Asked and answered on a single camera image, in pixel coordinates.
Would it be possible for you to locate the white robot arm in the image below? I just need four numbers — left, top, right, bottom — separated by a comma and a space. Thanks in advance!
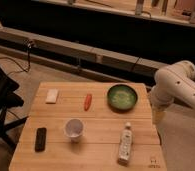
149, 60, 195, 124

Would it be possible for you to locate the white sponge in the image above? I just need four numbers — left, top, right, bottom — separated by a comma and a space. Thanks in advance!
45, 89, 59, 104

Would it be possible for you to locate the black eraser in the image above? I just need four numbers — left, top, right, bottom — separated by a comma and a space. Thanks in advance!
35, 127, 47, 152

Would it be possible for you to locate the green bowl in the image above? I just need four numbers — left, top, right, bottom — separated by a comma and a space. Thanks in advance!
107, 84, 138, 111

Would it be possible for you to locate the white plastic bottle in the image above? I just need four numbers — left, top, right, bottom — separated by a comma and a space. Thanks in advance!
117, 122, 133, 165

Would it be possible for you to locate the white paper cup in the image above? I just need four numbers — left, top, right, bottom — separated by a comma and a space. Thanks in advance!
64, 118, 84, 143

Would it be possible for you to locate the black office chair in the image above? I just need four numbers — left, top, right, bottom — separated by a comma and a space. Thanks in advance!
0, 67, 27, 149

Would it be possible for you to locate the black cable on floor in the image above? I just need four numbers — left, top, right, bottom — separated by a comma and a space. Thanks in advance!
0, 39, 35, 76

